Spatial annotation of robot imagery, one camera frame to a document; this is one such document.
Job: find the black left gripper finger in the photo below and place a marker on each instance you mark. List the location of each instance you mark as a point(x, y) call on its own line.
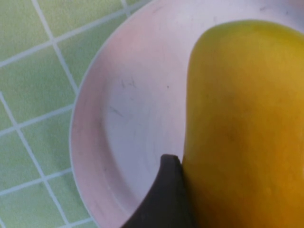
point(166, 202)

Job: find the yellow orange mango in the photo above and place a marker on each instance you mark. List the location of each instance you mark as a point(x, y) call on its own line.
point(237, 118)

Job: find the pink round plate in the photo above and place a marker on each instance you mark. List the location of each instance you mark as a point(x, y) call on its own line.
point(133, 118)

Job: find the green checked tablecloth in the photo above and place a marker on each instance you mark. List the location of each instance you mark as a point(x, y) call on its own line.
point(28, 118)

